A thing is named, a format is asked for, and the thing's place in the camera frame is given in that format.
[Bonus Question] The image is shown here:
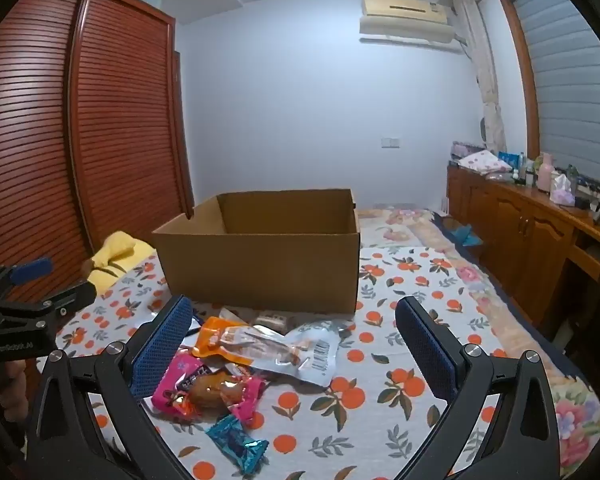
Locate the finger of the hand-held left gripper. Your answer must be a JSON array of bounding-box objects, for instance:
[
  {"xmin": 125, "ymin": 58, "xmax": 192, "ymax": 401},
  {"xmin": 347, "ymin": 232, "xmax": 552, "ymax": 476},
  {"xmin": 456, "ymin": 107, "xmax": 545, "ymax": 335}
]
[
  {"xmin": 7, "ymin": 280, "xmax": 97, "ymax": 332},
  {"xmin": 0, "ymin": 257, "xmax": 54, "ymax": 306}
]

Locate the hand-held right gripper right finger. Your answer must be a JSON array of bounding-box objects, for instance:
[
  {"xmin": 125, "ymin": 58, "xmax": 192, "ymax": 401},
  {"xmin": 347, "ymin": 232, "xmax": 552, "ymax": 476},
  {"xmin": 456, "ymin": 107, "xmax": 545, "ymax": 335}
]
[{"xmin": 394, "ymin": 296, "xmax": 563, "ymax": 480}]

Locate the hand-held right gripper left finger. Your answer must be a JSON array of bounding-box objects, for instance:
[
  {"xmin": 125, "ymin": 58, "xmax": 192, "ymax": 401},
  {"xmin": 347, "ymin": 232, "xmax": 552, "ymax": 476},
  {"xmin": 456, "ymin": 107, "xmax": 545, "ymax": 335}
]
[{"xmin": 27, "ymin": 295, "xmax": 196, "ymax": 480}]

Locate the pink packet dark print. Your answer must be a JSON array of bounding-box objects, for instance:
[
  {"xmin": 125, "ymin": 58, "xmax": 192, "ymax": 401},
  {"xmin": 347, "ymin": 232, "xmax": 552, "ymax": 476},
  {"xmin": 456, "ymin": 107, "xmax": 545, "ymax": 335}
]
[{"xmin": 152, "ymin": 352, "xmax": 216, "ymax": 416}]

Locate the orange snack packet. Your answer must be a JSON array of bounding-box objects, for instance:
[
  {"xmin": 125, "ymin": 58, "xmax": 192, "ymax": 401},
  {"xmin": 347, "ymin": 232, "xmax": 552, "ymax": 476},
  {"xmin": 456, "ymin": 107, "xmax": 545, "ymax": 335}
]
[{"xmin": 192, "ymin": 316, "xmax": 261, "ymax": 358}]

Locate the plain pink snack packet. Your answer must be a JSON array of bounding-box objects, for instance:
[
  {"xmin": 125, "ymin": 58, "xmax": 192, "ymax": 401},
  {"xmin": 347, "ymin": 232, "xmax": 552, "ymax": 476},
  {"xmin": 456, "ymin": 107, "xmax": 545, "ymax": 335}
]
[{"xmin": 187, "ymin": 370, "xmax": 269, "ymax": 428}]

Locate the silver barcode snack packet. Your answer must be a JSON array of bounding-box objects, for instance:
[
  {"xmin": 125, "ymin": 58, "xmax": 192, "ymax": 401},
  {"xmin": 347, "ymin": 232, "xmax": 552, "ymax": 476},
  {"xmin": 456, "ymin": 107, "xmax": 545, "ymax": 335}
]
[{"xmin": 220, "ymin": 321, "xmax": 342, "ymax": 387}]

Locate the small beige snack packet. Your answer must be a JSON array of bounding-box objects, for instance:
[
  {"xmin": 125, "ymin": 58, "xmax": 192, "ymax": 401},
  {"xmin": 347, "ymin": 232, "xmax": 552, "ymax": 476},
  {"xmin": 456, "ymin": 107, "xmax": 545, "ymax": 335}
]
[{"xmin": 254, "ymin": 310, "xmax": 288, "ymax": 332}]

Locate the teal snack packet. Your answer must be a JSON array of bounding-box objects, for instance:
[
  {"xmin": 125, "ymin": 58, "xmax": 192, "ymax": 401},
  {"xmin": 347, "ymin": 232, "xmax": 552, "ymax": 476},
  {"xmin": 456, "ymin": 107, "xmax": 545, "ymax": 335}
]
[{"xmin": 205, "ymin": 414, "xmax": 270, "ymax": 476}]

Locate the brown cardboard box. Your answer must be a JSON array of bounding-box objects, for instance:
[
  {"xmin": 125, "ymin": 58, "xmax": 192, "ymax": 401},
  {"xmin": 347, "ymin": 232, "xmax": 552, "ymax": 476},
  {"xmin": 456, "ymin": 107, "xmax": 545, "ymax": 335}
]
[{"xmin": 151, "ymin": 188, "xmax": 361, "ymax": 313}]

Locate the person's left hand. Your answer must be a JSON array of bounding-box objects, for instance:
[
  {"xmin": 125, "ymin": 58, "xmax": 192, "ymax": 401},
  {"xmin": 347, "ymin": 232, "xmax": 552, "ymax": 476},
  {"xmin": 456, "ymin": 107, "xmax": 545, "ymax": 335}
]
[{"xmin": 0, "ymin": 360, "xmax": 28, "ymax": 425}]

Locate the yellow plush toy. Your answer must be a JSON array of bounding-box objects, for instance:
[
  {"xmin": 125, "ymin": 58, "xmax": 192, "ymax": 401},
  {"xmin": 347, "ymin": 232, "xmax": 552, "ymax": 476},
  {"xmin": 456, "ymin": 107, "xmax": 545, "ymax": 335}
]
[{"xmin": 90, "ymin": 231, "xmax": 157, "ymax": 292}]

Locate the orange print bedsheet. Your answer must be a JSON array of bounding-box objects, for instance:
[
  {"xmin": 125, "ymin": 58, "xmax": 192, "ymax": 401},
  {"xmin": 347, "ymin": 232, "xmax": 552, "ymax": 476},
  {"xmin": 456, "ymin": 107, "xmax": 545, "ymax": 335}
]
[{"xmin": 55, "ymin": 245, "xmax": 600, "ymax": 480}]

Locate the teal plastic bag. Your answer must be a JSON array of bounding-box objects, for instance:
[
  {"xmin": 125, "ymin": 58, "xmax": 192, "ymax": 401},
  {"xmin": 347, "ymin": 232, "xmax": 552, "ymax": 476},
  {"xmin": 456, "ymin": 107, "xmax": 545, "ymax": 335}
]
[{"xmin": 450, "ymin": 225, "xmax": 482, "ymax": 247}]

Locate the floral blanket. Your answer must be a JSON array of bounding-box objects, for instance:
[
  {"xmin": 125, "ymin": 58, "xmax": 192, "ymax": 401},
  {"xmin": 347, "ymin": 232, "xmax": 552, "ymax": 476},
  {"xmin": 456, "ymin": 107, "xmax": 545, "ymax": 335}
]
[{"xmin": 355, "ymin": 205, "xmax": 600, "ymax": 441}]

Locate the wooden sideboard cabinet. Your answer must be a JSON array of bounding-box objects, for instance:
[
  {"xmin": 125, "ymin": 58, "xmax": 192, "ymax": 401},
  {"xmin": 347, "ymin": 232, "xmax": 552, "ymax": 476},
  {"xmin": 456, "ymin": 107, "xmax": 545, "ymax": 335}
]
[{"xmin": 446, "ymin": 164, "xmax": 600, "ymax": 357}]

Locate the wooden louvered wardrobe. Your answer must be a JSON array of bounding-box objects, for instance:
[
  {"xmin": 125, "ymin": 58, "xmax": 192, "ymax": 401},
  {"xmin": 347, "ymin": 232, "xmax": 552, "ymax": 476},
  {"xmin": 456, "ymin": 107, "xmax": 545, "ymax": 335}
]
[{"xmin": 0, "ymin": 0, "xmax": 197, "ymax": 306}]

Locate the folded floral cloth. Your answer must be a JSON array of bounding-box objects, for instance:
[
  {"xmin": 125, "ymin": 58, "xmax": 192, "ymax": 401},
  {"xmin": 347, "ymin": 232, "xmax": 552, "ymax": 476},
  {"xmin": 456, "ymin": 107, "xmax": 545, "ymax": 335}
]
[{"xmin": 457, "ymin": 150, "xmax": 513, "ymax": 176}]

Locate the purple patterned bag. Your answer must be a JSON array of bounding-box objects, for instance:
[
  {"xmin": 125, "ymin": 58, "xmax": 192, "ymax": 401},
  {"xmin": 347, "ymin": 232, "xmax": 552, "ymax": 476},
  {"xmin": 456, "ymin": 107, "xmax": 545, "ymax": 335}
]
[{"xmin": 450, "ymin": 141, "xmax": 486, "ymax": 158}]

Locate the purple tissue box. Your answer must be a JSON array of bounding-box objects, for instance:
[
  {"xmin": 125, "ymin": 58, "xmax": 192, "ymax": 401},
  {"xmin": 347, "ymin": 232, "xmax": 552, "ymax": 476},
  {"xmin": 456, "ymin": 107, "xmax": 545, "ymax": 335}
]
[{"xmin": 550, "ymin": 172, "xmax": 577, "ymax": 206}]

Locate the pink bottle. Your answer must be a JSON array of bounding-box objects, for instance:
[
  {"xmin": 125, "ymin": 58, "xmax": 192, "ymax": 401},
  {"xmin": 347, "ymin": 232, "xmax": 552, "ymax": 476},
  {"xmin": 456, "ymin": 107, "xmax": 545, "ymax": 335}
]
[{"xmin": 537, "ymin": 154, "xmax": 556, "ymax": 194}]

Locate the cream curtain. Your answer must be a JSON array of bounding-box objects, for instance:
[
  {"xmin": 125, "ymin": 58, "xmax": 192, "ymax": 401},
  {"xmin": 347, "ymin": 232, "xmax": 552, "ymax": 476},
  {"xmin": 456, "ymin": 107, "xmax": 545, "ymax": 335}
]
[{"xmin": 452, "ymin": 0, "xmax": 509, "ymax": 155}]

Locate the grey window blind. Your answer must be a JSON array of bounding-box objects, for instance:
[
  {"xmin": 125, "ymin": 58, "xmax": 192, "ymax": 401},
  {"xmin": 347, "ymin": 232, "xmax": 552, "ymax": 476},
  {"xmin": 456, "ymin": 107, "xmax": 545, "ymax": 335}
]
[{"xmin": 507, "ymin": 0, "xmax": 600, "ymax": 197}]

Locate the white air conditioner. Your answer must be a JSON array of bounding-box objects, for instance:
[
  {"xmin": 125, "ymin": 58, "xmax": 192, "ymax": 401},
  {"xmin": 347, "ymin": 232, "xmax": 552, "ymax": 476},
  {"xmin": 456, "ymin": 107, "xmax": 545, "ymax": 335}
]
[{"xmin": 358, "ymin": 0, "xmax": 468, "ymax": 54}]

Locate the wooden window frame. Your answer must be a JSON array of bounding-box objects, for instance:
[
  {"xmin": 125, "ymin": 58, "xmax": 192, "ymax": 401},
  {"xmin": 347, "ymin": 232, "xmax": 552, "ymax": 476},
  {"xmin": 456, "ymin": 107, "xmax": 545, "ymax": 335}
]
[{"xmin": 495, "ymin": 0, "xmax": 542, "ymax": 162}]

